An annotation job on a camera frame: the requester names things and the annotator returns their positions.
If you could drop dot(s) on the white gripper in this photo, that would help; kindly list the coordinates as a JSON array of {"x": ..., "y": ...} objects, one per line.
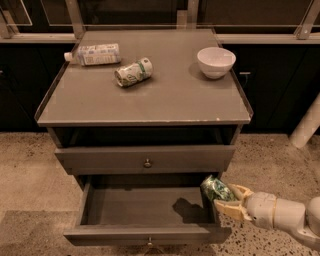
[{"x": 262, "y": 205}]

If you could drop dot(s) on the green soda can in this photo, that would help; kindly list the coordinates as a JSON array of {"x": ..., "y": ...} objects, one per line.
[{"x": 215, "y": 189}]

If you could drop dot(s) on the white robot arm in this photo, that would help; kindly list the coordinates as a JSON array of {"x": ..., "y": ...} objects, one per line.
[{"x": 298, "y": 220}]

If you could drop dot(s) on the closed grey top drawer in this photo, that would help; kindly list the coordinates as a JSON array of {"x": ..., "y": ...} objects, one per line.
[{"x": 130, "y": 159}]

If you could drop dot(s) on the round top drawer knob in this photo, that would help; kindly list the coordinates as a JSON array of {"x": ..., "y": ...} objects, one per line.
[{"x": 147, "y": 163}]

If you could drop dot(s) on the open grey middle drawer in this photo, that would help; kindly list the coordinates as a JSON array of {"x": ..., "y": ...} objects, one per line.
[{"x": 146, "y": 209}]

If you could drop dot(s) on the grey drawer cabinet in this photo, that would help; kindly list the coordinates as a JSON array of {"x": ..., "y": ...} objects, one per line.
[{"x": 178, "y": 105}]

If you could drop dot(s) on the white green can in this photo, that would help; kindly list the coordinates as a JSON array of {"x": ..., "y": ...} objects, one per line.
[{"x": 134, "y": 73}]

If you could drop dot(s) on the white ceramic bowl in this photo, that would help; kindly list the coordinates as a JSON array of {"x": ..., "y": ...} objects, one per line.
[{"x": 215, "y": 62}]

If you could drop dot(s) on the white plastic bottle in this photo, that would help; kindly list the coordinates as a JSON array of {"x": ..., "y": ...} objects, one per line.
[{"x": 92, "y": 55}]

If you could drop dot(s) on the brass middle drawer handle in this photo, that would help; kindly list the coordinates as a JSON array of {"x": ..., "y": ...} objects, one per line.
[{"x": 152, "y": 249}]

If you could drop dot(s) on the white cylindrical post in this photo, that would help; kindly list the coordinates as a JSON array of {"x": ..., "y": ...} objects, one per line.
[{"x": 307, "y": 126}]

